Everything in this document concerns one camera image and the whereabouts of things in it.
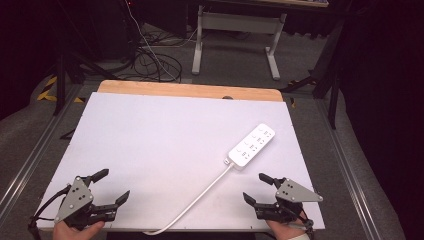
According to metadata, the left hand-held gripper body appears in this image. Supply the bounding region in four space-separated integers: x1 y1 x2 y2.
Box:
54 176 118 232

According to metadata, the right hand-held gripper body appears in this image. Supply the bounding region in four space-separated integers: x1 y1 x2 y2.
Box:
254 177 324 224

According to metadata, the person's left hand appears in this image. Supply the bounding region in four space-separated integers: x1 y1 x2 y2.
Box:
52 219 106 240

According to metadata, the person's right hand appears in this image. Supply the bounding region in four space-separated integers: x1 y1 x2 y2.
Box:
265 218 312 240

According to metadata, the white power strip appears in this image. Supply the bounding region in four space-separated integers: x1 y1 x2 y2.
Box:
227 123 277 171

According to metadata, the white board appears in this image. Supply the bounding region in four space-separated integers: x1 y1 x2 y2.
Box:
35 92 326 233

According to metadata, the wooden table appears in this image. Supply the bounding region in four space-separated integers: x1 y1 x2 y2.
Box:
97 79 284 103

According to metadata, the black tripod stand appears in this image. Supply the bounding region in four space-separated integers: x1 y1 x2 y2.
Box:
52 0 118 117

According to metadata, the black metal stand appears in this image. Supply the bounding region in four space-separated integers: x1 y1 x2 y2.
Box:
279 19 345 130

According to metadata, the black curtain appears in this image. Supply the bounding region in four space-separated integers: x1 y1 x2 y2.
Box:
338 0 424 240

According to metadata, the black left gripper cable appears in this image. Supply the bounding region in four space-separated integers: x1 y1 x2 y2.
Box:
27 184 72 240

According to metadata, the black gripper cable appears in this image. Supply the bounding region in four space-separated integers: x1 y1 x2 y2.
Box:
293 209 316 240
27 184 72 240

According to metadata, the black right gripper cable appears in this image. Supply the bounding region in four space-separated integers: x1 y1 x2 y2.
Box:
293 209 316 240

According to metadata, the white power strip cable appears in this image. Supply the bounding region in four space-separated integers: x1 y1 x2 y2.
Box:
143 158 235 237

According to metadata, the aluminium floor rail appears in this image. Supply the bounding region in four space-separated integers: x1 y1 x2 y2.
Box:
314 98 381 240
0 83 84 216

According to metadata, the black floor cable bundle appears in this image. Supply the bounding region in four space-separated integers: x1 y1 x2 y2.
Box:
132 31 183 83

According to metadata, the white floor cable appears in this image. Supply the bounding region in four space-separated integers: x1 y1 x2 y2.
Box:
124 0 198 82

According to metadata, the white metal desk frame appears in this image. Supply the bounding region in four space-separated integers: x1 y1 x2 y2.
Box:
191 4 288 81

